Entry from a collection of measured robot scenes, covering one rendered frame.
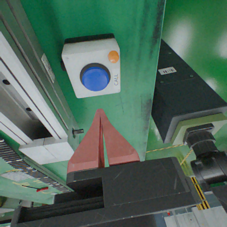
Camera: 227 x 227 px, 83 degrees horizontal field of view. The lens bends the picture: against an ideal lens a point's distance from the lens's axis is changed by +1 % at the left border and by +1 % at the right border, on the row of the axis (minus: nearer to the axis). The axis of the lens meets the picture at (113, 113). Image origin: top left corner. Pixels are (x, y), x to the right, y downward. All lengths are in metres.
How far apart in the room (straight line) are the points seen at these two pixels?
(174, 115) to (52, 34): 0.40
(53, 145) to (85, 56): 0.19
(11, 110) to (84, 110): 0.16
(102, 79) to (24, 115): 0.18
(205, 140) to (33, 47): 0.52
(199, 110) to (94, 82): 0.40
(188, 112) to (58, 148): 0.41
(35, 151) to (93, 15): 0.28
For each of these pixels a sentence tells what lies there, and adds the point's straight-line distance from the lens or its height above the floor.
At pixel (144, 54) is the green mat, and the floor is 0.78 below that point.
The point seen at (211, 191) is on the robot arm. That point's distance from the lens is 0.51.
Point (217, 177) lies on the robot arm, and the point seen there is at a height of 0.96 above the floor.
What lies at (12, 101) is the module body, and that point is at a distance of 0.29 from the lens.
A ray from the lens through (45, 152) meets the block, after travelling 0.33.
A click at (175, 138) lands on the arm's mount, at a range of 0.57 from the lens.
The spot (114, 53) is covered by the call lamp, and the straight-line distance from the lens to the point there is 0.19.
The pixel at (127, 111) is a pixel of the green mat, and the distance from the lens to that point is 0.37.
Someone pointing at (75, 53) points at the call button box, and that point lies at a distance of 0.20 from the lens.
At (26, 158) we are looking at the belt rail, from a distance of 0.59.
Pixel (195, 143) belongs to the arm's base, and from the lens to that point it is 0.53.
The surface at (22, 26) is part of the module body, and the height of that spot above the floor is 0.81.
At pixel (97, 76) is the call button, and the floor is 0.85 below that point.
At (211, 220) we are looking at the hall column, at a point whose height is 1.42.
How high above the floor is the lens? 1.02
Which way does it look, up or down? 40 degrees down
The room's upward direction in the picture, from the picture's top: 169 degrees clockwise
